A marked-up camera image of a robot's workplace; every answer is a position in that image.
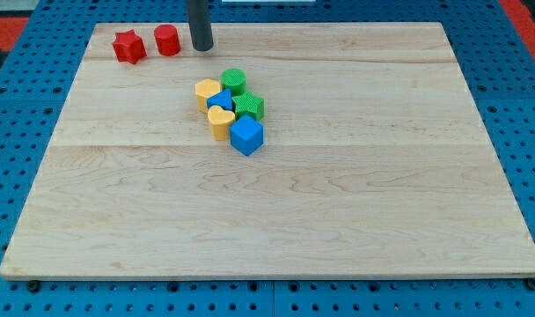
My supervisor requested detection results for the blue cube block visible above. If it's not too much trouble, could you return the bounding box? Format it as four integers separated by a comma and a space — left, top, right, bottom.
229, 114, 264, 156

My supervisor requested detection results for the green star block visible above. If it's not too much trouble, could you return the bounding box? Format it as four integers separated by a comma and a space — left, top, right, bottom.
232, 91, 265, 121

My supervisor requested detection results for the yellow heart block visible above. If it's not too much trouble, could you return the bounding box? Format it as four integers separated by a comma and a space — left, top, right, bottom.
207, 106, 236, 141

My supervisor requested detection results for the blue triangle block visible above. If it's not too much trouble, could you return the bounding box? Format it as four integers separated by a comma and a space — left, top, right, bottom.
206, 89, 233, 111

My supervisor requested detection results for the green cylinder block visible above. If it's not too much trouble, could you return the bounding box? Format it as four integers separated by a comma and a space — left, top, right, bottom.
220, 68, 246, 96

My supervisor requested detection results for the yellow hexagon block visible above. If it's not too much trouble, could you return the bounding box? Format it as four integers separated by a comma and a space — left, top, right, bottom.
194, 78, 221, 113

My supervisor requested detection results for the light wooden board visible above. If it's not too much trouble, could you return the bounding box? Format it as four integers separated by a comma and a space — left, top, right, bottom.
0, 22, 535, 281

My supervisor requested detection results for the red cylinder block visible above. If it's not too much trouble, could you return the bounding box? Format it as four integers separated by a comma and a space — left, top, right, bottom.
154, 24, 181, 56

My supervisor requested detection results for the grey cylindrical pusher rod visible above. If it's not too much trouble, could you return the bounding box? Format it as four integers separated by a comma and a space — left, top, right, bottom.
185, 0, 214, 52

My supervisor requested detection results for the red star block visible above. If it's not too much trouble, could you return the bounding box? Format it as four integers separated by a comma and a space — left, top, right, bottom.
113, 29, 147, 64

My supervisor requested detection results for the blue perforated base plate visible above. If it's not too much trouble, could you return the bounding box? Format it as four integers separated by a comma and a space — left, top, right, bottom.
0, 1, 535, 316

